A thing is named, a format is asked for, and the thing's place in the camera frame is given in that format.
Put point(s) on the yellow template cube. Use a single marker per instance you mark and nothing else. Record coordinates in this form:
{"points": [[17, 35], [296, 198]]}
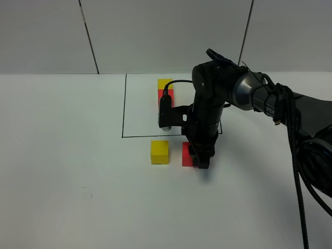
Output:
{"points": [[162, 83]]}

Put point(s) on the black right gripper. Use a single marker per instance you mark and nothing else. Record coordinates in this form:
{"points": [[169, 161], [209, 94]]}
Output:
{"points": [[202, 142]]}

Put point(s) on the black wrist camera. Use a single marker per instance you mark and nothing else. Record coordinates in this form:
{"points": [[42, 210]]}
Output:
{"points": [[172, 116]]}

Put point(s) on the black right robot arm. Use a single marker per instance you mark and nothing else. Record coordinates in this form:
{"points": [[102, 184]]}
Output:
{"points": [[220, 81]]}

